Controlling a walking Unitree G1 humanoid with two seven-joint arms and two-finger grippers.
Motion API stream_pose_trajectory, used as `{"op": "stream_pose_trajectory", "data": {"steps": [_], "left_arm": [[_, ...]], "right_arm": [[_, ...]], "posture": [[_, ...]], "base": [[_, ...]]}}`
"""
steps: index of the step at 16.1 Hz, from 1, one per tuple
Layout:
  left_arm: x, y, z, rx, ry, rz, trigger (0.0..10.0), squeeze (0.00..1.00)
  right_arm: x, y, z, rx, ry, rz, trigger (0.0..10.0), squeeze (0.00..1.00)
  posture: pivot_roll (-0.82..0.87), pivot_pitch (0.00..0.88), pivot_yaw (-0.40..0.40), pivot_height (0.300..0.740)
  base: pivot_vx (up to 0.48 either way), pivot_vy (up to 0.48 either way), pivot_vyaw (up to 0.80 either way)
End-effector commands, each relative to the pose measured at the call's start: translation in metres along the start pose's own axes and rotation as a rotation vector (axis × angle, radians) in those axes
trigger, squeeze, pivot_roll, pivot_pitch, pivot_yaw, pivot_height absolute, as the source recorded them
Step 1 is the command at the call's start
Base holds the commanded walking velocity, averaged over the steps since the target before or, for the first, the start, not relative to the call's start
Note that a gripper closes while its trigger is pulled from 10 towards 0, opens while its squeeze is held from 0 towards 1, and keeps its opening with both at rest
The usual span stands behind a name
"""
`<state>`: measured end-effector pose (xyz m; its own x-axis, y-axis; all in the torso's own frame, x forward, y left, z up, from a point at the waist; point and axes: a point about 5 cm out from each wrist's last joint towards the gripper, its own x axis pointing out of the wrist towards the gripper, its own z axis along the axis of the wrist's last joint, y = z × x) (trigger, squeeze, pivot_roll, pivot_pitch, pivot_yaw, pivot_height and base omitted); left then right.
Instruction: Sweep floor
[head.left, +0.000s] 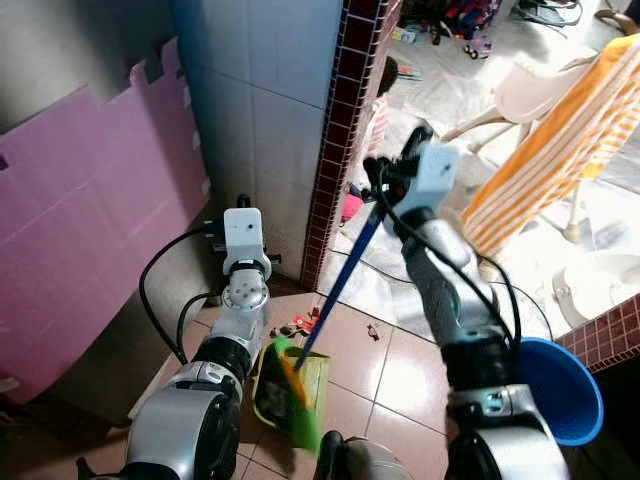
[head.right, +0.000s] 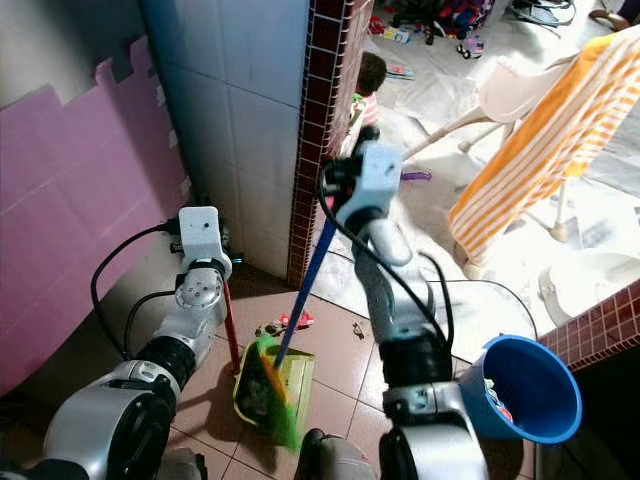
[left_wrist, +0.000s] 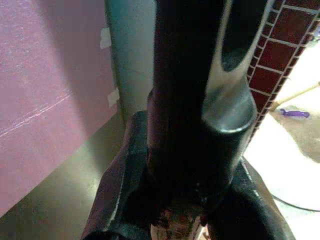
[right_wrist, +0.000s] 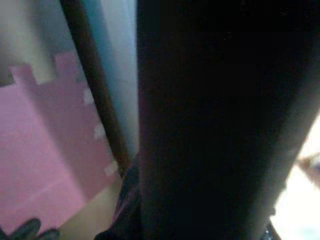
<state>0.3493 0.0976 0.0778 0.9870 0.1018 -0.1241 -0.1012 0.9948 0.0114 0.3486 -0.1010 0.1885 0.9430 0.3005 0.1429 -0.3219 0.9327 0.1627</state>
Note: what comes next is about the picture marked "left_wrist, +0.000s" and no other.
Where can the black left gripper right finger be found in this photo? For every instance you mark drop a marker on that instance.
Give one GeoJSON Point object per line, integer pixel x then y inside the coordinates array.
{"type": "Point", "coordinates": [247, 212]}

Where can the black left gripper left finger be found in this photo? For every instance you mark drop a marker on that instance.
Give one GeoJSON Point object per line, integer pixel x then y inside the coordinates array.
{"type": "Point", "coordinates": [125, 175]}

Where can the white paper label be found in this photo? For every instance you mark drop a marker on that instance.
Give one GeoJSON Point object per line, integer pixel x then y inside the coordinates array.
{"type": "Point", "coordinates": [105, 37]}
{"type": "Point", "coordinates": [112, 97]}

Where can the purple plastic piece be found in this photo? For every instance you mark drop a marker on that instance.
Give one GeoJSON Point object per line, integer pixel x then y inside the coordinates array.
{"type": "Point", "coordinates": [295, 113]}

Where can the grey metal post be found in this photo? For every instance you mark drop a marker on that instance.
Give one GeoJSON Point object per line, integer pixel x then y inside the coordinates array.
{"type": "Point", "coordinates": [132, 62]}

